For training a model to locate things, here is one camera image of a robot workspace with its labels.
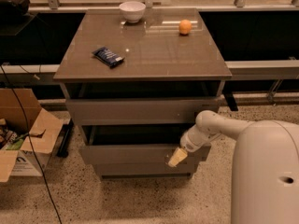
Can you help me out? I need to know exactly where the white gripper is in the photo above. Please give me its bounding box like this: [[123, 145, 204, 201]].
[[168, 125, 220, 167]]

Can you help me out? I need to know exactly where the grey drawer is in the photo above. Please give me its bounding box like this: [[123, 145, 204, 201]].
[[93, 163, 198, 177], [65, 98, 220, 126], [78, 124, 212, 166]]

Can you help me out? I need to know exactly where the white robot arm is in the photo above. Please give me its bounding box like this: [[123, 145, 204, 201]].
[[168, 110, 299, 224]]

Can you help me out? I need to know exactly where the grey bottom drawer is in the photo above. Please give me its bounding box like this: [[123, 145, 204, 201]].
[[93, 163, 198, 177]]

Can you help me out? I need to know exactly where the grey top drawer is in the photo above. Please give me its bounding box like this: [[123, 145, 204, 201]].
[[65, 98, 220, 126]]

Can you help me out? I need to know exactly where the grey drawer cabinet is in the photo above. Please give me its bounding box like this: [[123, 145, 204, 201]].
[[54, 8, 232, 167]]

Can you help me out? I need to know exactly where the black table leg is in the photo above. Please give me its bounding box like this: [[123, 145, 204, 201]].
[[222, 87, 238, 111]]

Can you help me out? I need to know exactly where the blue snack packet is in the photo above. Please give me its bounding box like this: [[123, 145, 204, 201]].
[[92, 47, 124, 68]]

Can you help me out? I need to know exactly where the orange fruit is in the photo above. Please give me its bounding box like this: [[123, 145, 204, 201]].
[[178, 20, 192, 35]]

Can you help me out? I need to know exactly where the white bowl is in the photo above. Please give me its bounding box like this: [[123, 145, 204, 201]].
[[119, 1, 146, 23]]

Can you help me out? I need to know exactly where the cardboard box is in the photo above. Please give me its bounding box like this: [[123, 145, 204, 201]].
[[0, 89, 64, 183]]

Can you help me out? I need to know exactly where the dark object on shelf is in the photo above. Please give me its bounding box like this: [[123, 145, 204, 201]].
[[0, 0, 30, 20]]

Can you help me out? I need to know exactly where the black cable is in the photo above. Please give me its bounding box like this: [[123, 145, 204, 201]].
[[0, 63, 63, 224]]

